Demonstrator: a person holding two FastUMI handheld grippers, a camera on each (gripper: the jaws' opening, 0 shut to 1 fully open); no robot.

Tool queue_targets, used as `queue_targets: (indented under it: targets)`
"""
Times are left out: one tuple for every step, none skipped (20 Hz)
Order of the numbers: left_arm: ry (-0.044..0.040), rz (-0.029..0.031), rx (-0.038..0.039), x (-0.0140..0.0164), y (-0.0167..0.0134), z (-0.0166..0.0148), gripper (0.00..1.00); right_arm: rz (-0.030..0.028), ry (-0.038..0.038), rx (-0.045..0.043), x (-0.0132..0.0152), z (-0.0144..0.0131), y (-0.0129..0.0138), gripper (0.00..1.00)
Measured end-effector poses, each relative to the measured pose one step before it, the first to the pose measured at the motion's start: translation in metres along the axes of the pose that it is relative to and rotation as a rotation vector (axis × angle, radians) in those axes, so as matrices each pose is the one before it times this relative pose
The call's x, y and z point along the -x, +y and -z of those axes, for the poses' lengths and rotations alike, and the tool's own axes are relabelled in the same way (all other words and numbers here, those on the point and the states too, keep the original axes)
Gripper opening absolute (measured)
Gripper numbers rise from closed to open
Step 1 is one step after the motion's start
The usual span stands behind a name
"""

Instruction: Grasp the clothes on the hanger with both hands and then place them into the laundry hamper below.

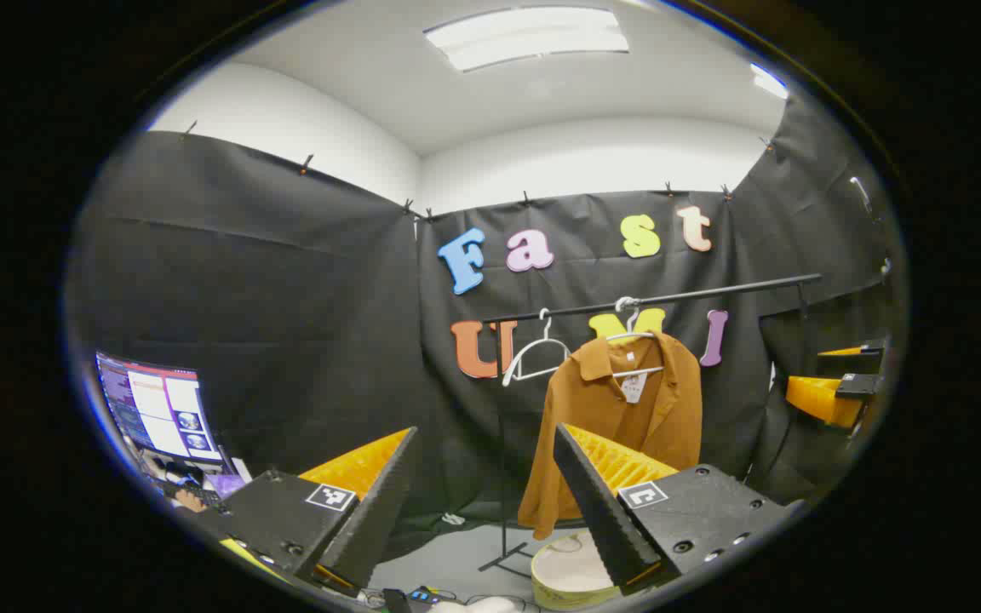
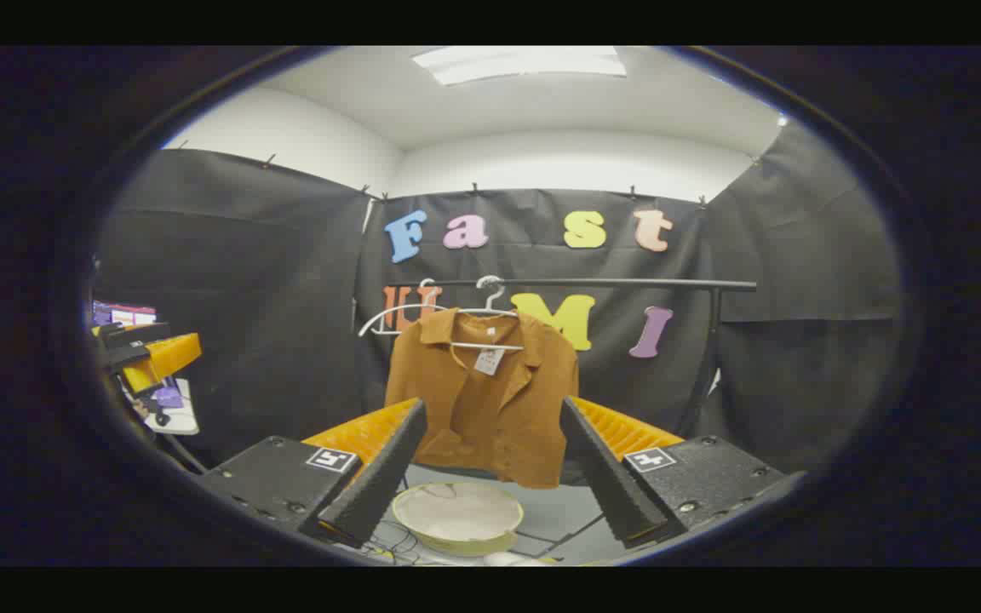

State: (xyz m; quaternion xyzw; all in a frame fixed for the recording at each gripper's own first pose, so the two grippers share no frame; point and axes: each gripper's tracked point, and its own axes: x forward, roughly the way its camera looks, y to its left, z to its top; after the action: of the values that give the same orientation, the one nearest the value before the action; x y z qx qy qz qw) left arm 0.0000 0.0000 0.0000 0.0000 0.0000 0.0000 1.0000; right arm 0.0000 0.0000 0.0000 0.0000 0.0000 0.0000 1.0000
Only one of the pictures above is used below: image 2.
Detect white side desk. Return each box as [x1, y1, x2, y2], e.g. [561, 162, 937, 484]
[143, 379, 200, 436]

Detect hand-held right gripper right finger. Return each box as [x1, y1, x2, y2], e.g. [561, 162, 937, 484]
[560, 395, 802, 548]

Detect white clothes hanger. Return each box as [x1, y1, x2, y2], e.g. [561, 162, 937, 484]
[359, 278, 450, 338]
[448, 275, 527, 352]

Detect brown shirt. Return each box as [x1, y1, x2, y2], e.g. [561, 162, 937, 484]
[384, 308, 580, 490]

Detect cream round laundry hamper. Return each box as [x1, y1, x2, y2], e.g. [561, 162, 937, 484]
[391, 481, 525, 559]

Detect floor cables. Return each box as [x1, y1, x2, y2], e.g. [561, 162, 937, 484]
[354, 515, 423, 564]

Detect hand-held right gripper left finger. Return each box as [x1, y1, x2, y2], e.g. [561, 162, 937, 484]
[198, 397, 428, 550]

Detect black clothes rack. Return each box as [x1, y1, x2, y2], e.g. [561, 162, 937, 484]
[387, 277, 758, 439]

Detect computer monitor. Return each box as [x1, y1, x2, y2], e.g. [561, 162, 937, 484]
[92, 300, 158, 329]

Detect ceiling light panel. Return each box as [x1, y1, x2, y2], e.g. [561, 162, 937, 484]
[411, 46, 628, 86]

